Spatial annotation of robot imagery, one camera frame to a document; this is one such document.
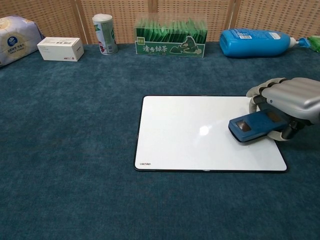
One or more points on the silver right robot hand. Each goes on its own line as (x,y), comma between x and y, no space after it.
(295,96)

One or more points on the blue whiteboard eraser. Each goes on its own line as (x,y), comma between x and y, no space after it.
(258,126)

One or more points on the green wet wipes pack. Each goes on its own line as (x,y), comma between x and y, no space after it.
(315,43)

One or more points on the blue detergent pump bottle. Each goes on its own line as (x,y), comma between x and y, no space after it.
(252,43)

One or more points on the white whiteboard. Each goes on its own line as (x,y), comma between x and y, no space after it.
(180,135)

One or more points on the green tea bag box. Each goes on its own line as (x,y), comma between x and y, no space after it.
(170,42)

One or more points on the green can with white lid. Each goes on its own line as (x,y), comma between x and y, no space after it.
(105,35)

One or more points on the teal table mat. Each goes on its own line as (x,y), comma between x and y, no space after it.
(75,125)

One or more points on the white cardboard box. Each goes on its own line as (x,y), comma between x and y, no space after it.
(58,48)

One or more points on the bamboo folding screen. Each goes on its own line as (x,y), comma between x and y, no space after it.
(62,17)

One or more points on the tissue paper pack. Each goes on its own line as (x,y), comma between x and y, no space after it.
(15,40)

